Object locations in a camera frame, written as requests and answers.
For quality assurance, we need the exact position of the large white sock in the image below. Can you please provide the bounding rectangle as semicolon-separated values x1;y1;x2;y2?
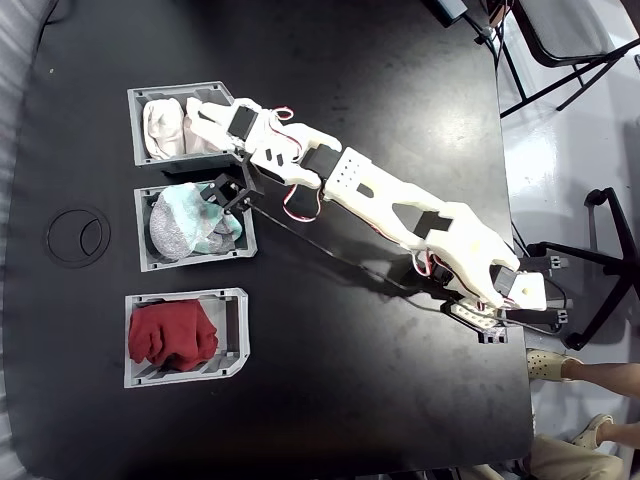
143;98;187;161

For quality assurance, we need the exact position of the small white sock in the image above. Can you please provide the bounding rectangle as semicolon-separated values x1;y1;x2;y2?
182;119;224;154

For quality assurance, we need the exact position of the teal and grey sock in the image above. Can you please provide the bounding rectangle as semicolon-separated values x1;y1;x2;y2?
149;182;245;260

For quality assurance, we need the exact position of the dark red sock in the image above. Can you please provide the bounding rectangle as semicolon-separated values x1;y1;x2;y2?
128;299;220;372

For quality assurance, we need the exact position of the small grey storage bin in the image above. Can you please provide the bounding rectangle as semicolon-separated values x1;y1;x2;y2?
127;80;246;167

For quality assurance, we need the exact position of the dark-sided grey storage bin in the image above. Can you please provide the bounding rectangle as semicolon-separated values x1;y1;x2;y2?
133;182;259;274

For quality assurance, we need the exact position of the black round table grommet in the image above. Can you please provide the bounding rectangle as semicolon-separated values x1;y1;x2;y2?
47;207;112;269

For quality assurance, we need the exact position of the large grey storage bin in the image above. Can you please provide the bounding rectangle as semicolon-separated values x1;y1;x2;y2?
123;287;250;389

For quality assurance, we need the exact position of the black folding chair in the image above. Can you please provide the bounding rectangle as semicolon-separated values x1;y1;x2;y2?
492;0;640;119

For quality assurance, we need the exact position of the cream perforated clog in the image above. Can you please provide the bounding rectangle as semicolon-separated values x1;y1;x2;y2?
525;348;584;384
569;413;615;449

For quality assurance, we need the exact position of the black office chair base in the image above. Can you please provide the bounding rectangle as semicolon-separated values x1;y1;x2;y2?
527;187;640;351

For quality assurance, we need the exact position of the person's leg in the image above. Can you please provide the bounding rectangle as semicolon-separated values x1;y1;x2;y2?
597;422;640;459
559;360;640;399

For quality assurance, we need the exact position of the black gripper camera mount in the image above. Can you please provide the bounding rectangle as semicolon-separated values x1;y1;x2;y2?
201;149;266;215

